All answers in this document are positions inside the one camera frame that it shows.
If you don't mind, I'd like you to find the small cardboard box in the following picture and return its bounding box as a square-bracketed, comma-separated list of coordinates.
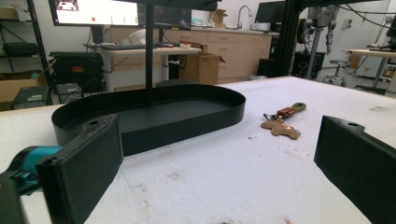
[209, 8, 229, 29]

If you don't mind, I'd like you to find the grey robot on stand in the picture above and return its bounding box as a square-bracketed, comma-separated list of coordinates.
[296, 5, 340, 80]

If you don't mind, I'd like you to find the black wall monitor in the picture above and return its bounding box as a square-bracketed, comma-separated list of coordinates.
[254, 1, 286, 24]

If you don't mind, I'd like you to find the black two-tier oval tray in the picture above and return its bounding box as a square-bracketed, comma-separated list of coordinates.
[50, 0, 247, 157]

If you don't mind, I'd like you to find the black computer tower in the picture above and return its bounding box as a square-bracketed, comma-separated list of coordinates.
[11, 85, 51, 110]

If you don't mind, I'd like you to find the metal stool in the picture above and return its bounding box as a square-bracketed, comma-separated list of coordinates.
[322, 59, 350, 88]

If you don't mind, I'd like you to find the open cardboard box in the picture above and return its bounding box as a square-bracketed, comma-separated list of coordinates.
[178, 50, 226, 86]

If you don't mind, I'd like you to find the brown gingerbread keychain green strap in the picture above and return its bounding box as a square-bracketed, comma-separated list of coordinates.
[261, 102, 307, 141]

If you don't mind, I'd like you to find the lit computer monitor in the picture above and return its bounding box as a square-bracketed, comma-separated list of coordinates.
[48, 0, 140, 28]

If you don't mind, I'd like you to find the black metal shelf rack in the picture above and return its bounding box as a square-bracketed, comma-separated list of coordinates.
[0, 0, 54, 107]

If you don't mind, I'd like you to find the white desk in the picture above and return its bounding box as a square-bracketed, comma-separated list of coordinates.
[98, 46, 203, 91]

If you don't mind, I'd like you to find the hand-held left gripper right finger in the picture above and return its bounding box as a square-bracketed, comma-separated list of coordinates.
[313, 115, 396, 224]

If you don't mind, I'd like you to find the metal sink faucet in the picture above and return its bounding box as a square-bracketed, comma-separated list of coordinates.
[235, 5, 253, 30]

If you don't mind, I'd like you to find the wooden workbench table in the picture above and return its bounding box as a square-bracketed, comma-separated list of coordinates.
[341, 48, 396, 95]

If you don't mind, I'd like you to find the wooden cabinet counter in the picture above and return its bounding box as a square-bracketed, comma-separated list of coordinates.
[109, 26, 273, 82]

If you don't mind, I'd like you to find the black equipment case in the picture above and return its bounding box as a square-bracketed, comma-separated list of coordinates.
[49, 50, 106, 93]

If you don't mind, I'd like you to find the black keyboard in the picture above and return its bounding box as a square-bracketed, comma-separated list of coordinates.
[99, 43, 148, 51]

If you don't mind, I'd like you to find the small black electronics box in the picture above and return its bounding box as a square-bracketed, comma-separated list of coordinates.
[55, 81, 84, 105]

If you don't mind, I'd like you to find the black metal frame post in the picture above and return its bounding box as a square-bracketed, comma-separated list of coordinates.
[275, 0, 305, 77]

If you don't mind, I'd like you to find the large flat cardboard box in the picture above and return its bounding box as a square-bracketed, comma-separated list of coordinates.
[0, 69, 49, 105]

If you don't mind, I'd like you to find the dark computer monitor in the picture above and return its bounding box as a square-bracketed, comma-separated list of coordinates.
[137, 3, 192, 31]

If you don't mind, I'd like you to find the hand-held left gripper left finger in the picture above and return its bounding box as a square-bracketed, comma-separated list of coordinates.
[35, 113, 124, 224]

